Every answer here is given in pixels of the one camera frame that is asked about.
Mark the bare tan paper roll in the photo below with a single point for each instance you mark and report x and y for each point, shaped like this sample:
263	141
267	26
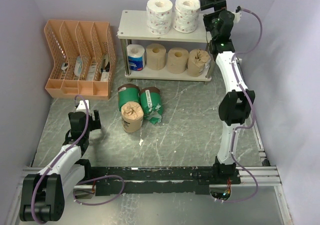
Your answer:
155	56

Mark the orange plastic file organizer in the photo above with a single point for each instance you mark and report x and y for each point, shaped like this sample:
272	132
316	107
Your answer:
84	59

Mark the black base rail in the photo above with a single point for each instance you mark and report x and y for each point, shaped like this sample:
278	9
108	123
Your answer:
161	180

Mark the green wrapped roll right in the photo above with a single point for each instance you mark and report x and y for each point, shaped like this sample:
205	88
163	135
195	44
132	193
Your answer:
151	104

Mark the green wrapped roll left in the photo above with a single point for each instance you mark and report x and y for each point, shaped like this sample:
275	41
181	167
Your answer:
128	93

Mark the brown paper roll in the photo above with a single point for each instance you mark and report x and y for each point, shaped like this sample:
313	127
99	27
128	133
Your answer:
198	59
132	116

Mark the white two-tier shelf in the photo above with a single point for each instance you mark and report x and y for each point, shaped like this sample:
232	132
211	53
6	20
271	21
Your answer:
133	27

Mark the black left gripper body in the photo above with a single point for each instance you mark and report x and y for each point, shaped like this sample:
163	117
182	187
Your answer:
88	129

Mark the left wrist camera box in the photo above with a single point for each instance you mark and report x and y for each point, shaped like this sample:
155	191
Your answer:
83	106

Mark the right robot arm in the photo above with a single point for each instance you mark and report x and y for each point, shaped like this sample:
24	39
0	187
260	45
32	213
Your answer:
237	103

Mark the papers in organizer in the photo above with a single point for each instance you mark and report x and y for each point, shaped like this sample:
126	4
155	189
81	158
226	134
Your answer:
104	69

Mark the green wrapped roll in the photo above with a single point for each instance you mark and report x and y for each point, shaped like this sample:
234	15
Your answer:
151	104
128	93

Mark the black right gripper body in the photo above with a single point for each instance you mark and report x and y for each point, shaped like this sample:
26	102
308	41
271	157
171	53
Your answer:
209	21

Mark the white dotted roll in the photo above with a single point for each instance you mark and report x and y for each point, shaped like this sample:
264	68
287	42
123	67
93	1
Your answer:
186	14
159	16

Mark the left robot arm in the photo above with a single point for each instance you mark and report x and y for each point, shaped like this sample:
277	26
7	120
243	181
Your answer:
44	193

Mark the plastic white blue roll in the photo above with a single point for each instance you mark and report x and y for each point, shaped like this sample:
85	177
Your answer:
136	57

